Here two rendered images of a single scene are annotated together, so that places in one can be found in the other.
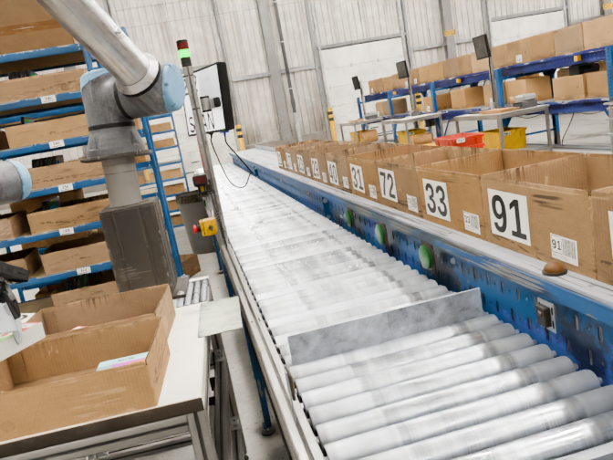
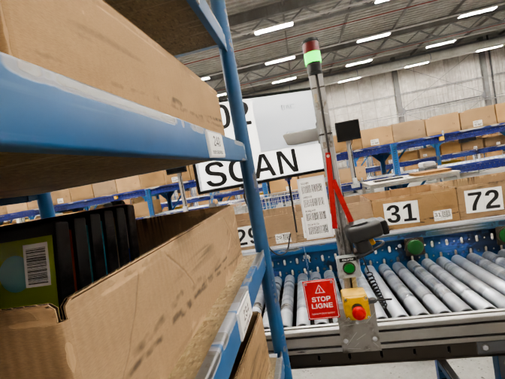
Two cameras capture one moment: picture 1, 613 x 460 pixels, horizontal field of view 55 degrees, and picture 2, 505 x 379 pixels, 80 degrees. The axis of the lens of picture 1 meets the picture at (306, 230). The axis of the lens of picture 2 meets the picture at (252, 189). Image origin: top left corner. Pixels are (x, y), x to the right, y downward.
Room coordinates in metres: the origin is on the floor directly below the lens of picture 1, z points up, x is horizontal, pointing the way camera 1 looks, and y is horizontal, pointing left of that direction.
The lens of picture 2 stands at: (2.57, 1.37, 1.29)
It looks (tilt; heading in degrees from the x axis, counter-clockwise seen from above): 3 degrees down; 290
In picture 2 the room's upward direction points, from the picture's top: 10 degrees counter-clockwise
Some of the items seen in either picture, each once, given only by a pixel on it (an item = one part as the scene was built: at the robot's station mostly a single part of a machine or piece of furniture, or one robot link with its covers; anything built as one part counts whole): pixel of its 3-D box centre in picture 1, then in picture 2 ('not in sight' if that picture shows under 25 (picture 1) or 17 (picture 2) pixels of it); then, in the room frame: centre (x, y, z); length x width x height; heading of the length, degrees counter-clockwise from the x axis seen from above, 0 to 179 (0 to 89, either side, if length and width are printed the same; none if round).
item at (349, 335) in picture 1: (389, 329); not in sight; (1.24, -0.14, 0.76); 0.46 x 0.01 x 0.09; 100
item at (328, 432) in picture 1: (448, 402); not in sight; (0.96, -0.19, 0.72); 0.52 x 0.05 x 0.05; 100
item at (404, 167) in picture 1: (436, 179); (485, 195); (1.99, -0.47, 0.96); 0.39 x 0.29 x 0.17; 10
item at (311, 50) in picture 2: (183, 50); (312, 53); (2.65, 0.38, 1.62); 0.05 x 0.05 x 0.06
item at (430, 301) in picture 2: (293, 246); (416, 286); (2.43, 0.07, 0.72); 0.52 x 0.05 x 0.05; 100
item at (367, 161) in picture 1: (396, 172); (404, 207); (2.37, -0.40, 0.96); 0.39 x 0.29 x 0.17; 10
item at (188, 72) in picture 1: (207, 166); (339, 215); (2.65, 0.39, 1.11); 0.12 x 0.05 x 0.88; 10
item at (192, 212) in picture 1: (204, 220); not in sight; (6.24, 1.06, 0.32); 0.50 x 0.50 x 0.64
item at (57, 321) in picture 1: (98, 328); not in sight; (1.54, 0.61, 0.80); 0.38 x 0.28 x 0.10; 94
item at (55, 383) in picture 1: (74, 375); not in sight; (1.22, 0.56, 0.80); 0.38 x 0.28 x 0.10; 96
